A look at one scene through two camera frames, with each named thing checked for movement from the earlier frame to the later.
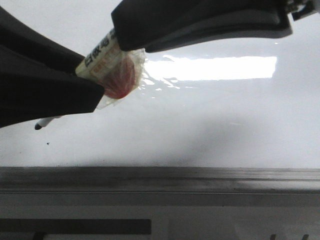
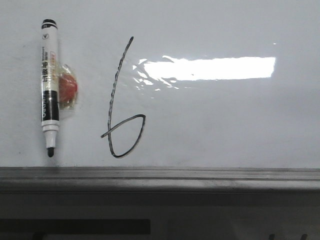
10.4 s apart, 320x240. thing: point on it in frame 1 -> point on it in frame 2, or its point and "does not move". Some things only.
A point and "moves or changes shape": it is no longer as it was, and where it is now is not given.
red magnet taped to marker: (121, 76) moves or changes shape
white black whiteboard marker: (108, 43) -> (50, 84)
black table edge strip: (126, 226) does not move
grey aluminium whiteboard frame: (163, 186) does not move
